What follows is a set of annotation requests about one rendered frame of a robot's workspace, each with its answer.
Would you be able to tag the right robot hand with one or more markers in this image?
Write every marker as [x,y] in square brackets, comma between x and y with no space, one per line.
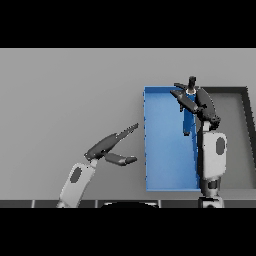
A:
[200,103]

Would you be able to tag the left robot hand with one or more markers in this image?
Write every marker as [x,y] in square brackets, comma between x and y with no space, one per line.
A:
[106,145]

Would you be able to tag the blue pipe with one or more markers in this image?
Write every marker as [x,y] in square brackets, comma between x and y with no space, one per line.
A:
[188,115]

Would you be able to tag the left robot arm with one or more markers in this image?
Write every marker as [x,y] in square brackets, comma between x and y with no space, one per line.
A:
[75,182]

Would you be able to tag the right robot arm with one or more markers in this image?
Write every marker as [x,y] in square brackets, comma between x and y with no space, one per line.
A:
[212,156]

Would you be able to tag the dark grey bin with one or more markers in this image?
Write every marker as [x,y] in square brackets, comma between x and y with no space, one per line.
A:
[233,140]

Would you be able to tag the blue bin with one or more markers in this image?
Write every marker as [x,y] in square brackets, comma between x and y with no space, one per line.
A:
[168,143]

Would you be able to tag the dark strip with pale lines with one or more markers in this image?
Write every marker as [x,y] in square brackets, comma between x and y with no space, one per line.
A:
[130,203]

